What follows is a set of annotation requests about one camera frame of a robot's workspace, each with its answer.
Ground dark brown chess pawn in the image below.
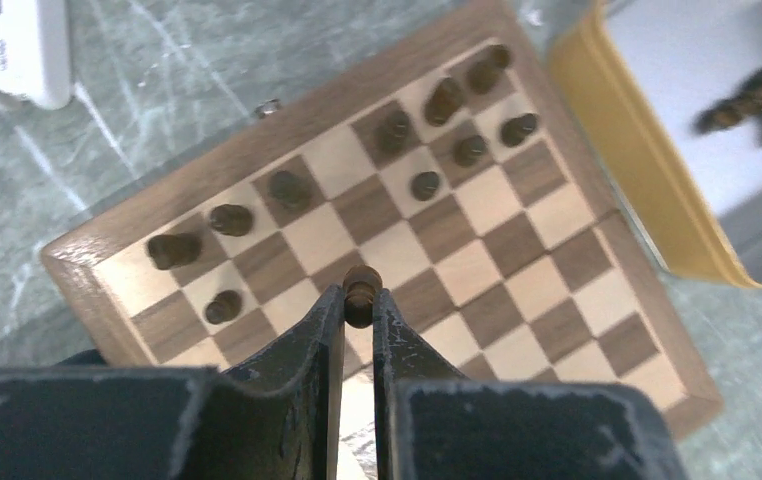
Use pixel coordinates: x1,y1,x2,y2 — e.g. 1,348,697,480
453,135,488,168
376,110,412,155
204,290,243,325
410,171,441,202

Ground yellow metal tin tray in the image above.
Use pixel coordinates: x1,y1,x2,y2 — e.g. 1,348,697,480
547,1,762,289

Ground white plastic clip device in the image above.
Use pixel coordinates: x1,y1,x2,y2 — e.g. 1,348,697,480
0,0,73,111

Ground wooden chess board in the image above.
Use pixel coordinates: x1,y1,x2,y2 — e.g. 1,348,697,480
42,1,723,438

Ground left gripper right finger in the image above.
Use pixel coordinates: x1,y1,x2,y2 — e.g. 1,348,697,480
372,289,464,479

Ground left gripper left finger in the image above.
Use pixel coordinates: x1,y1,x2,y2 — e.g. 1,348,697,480
208,286,345,479

